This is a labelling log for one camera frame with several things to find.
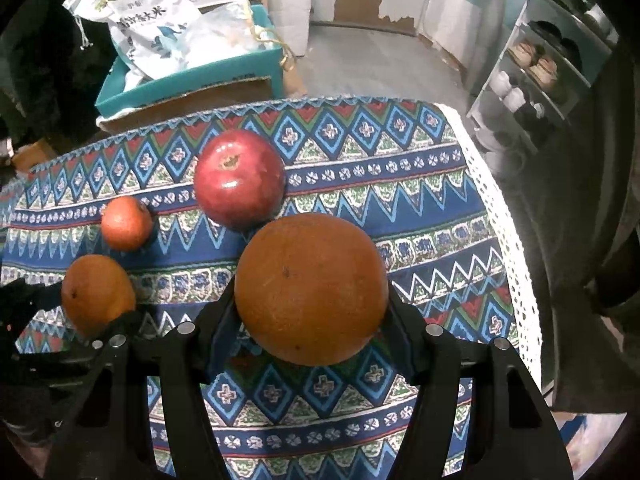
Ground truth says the brown cardboard piece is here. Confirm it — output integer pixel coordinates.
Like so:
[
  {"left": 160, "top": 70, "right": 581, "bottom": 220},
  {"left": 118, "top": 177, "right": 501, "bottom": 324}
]
[{"left": 96, "top": 77, "right": 272, "bottom": 134}]

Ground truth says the red apple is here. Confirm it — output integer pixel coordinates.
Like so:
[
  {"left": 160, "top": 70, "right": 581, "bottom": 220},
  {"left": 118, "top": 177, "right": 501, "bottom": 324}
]
[{"left": 193, "top": 129, "right": 285, "bottom": 232}]

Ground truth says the teal cardboard box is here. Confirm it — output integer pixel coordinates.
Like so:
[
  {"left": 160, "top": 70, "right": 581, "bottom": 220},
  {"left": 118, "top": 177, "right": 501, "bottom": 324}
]
[{"left": 96, "top": 0, "right": 283, "bottom": 117}]

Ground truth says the small tangerine upper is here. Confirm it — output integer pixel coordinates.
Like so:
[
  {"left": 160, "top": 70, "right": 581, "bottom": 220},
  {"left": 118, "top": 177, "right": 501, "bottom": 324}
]
[{"left": 101, "top": 196, "right": 153, "bottom": 252}]

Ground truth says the glossy large orange left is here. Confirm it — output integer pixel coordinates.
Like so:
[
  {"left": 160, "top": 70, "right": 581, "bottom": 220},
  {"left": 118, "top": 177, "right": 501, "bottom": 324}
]
[{"left": 61, "top": 255, "right": 137, "bottom": 337}]

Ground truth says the white cylindrical bin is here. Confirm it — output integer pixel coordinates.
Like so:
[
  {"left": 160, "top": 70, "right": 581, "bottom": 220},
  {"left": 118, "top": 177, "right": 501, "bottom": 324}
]
[{"left": 268, "top": 0, "right": 311, "bottom": 58}]

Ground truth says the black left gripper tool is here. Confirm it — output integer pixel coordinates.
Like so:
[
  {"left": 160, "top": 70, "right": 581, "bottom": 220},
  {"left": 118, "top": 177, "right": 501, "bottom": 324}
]
[{"left": 1, "top": 278, "right": 96, "bottom": 446}]

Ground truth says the white printed rice bag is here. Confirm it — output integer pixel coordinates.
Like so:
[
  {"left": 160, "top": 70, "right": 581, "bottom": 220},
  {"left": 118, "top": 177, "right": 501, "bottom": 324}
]
[{"left": 63, "top": 0, "right": 273, "bottom": 80}]

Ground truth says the white shoe rack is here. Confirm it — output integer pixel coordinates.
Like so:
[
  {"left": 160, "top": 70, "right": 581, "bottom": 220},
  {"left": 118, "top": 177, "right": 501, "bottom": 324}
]
[{"left": 468, "top": 0, "right": 620, "bottom": 178}]

